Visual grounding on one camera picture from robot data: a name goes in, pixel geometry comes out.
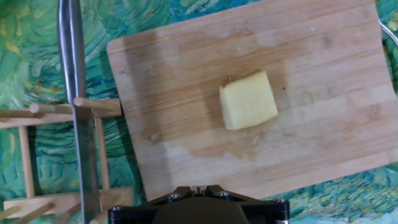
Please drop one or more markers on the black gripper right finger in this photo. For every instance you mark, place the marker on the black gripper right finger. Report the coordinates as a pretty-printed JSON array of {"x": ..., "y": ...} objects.
[{"x": 270, "y": 213}]

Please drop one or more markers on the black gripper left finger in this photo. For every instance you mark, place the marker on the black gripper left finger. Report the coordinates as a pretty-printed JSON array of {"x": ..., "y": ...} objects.
[{"x": 130, "y": 214}]

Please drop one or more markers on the yellow potato chunk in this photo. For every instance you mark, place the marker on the yellow potato chunk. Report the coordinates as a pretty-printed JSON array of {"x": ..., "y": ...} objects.
[{"x": 248, "y": 102}]

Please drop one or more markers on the steel cleaver knife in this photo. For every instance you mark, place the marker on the steel cleaver knife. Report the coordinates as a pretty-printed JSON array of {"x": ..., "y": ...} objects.
[{"x": 71, "y": 46}]

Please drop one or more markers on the wooden peg rack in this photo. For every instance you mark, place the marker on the wooden peg rack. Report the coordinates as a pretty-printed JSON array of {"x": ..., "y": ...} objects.
[{"x": 62, "y": 199}]

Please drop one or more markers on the bamboo cutting board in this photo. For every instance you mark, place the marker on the bamboo cutting board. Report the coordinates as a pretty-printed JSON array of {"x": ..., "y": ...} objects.
[{"x": 311, "y": 62}]

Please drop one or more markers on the painted landscape tablecloth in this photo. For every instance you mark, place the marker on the painted landscape tablecloth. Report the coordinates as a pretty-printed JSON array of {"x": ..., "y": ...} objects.
[{"x": 31, "y": 46}]

